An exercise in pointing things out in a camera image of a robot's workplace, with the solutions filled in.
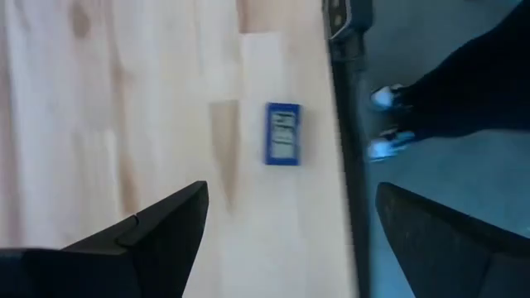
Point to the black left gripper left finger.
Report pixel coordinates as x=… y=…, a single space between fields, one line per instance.
x=124 y=265

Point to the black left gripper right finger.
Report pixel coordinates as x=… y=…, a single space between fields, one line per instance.
x=455 y=256

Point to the person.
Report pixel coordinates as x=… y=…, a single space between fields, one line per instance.
x=476 y=95

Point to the black digital clock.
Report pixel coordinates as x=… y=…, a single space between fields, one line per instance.
x=282 y=134

